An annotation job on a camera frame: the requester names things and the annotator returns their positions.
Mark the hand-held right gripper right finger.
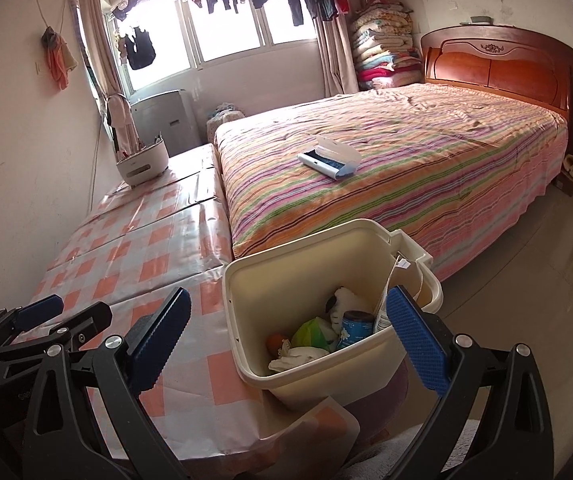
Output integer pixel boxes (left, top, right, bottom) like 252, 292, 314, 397
385, 285, 554, 480

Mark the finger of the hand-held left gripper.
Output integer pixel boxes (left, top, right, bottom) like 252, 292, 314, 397
0, 301, 114, 361
0, 295, 66, 348

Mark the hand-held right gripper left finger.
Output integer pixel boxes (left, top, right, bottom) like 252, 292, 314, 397
21, 287, 193, 480

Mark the white red medicine box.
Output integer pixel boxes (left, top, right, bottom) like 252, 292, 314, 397
372, 255, 412, 335

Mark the brown bottle with blue label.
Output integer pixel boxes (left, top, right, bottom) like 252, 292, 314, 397
336, 310, 374, 352

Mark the white plush toy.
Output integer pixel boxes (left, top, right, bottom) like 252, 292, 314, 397
325, 287, 384, 336

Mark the green plastic wrapper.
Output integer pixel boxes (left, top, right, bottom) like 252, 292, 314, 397
291, 316, 339, 351

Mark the cupped orange peel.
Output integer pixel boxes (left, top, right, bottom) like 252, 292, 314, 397
265, 332, 292, 356

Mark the white lace sock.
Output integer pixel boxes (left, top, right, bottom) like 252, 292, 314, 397
268, 345, 329, 373

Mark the cream plastic bin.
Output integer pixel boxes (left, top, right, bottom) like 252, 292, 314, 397
221, 218, 444, 411

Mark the orange white checkered tablecloth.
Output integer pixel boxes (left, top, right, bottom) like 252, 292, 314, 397
14, 142, 362, 466

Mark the grey cloth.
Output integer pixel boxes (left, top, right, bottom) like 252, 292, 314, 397
339, 412, 477, 480

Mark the striped bed sheet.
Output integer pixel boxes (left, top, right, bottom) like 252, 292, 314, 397
214, 82, 569, 283

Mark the white desk organizer box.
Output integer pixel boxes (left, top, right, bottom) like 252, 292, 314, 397
116, 132, 170, 188

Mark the blue white open case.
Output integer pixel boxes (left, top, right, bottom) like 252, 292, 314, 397
297, 134, 362, 181

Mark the white floor appliance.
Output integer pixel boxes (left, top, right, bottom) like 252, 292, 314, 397
130, 89, 201, 153

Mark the floral covered bundle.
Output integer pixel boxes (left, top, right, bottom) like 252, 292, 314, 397
205, 102, 247, 136

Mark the dark hanging garment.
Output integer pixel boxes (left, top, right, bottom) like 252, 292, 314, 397
124, 25, 158, 71

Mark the beige curtain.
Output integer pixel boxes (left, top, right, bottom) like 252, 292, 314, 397
75, 0, 140, 153
313, 15, 359, 96

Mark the wooden bed headboard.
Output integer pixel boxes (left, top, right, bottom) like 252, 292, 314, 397
419, 25, 573, 133

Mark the stack of folded quilts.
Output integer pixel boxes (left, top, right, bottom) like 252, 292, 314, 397
349, 0, 422, 92

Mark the window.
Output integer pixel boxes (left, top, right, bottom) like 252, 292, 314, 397
111, 0, 327, 96

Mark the orange cloth on wall hook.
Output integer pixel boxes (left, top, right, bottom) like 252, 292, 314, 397
41, 25, 78, 91

